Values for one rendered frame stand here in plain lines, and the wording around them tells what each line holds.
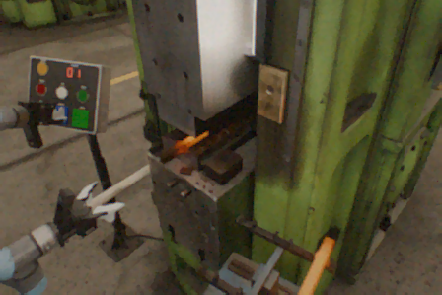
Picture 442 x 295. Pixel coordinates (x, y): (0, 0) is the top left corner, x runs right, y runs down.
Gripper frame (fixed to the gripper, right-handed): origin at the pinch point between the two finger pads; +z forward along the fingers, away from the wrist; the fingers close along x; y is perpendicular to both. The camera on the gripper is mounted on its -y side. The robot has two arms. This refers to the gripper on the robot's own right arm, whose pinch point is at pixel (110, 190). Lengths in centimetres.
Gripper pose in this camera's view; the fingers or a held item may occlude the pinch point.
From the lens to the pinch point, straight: 121.4
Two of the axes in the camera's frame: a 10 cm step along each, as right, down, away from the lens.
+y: 0.2, 8.1, 5.8
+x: 7.4, 3.8, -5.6
